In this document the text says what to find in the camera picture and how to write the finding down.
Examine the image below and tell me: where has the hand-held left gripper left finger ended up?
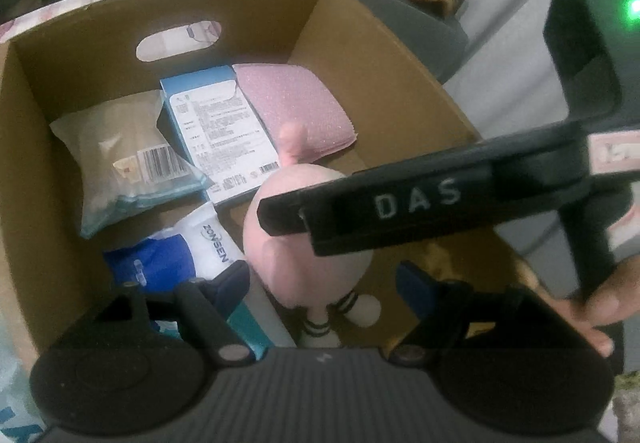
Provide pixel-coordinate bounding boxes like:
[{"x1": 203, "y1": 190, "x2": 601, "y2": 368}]
[{"x1": 92, "y1": 260, "x2": 251, "y2": 369}]

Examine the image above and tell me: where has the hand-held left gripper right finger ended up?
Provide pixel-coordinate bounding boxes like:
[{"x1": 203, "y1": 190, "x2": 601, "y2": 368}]
[{"x1": 390, "y1": 260, "x2": 566, "y2": 366}]

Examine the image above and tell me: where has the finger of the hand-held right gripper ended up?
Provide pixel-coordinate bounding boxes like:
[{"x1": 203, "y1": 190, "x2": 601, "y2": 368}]
[{"x1": 257, "y1": 175, "x2": 361, "y2": 236}]

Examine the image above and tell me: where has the pink plush toy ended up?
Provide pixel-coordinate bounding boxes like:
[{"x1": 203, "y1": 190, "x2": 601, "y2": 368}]
[{"x1": 242, "y1": 122, "x2": 383, "y2": 349}]

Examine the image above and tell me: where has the blue white plastic packet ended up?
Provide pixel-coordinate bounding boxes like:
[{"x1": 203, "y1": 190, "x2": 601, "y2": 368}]
[{"x1": 102, "y1": 202, "x2": 251, "y2": 339}]

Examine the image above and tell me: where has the pink bubble mailer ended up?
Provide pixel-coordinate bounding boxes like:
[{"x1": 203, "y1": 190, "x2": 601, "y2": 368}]
[{"x1": 232, "y1": 63, "x2": 358, "y2": 164}]

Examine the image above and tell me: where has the blue white paper box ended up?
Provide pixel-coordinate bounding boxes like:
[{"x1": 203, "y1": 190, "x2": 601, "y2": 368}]
[{"x1": 160, "y1": 64, "x2": 281, "y2": 204}]

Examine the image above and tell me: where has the clear plastic packet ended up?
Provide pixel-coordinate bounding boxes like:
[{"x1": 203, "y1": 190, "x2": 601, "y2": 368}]
[{"x1": 50, "y1": 90, "x2": 211, "y2": 239}]

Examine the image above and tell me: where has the large cardboard box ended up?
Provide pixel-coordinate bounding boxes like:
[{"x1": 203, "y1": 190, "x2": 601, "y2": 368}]
[{"x1": 0, "y1": 0, "x2": 531, "y2": 359}]

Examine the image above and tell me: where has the person's right hand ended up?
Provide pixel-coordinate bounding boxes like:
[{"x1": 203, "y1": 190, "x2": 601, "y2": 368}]
[{"x1": 546, "y1": 257, "x2": 640, "y2": 357}]

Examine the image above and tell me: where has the grey cabinet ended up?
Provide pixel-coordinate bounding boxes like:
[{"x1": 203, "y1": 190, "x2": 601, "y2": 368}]
[{"x1": 330, "y1": 0, "x2": 471, "y2": 84}]

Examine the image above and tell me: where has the white plastic bag blue print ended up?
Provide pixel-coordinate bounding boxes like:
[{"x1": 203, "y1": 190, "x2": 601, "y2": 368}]
[{"x1": 0, "y1": 333, "x2": 46, "y2": 443}]

